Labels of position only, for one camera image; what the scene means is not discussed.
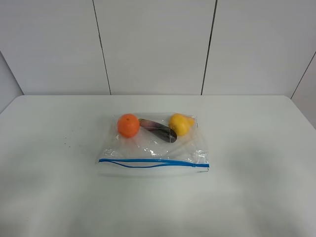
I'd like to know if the purple eggplant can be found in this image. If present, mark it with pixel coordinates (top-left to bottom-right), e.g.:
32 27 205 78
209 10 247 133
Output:
138 118 177 143

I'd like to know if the yellow pear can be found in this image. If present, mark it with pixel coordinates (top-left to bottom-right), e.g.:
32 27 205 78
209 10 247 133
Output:
168 114 195 136

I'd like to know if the clear plastic zip bag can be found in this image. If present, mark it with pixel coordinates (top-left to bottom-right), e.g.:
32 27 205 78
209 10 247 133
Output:
96 113 210 176

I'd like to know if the orange fruit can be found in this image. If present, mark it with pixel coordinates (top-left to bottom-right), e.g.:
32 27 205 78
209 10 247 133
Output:
117 114 140 138

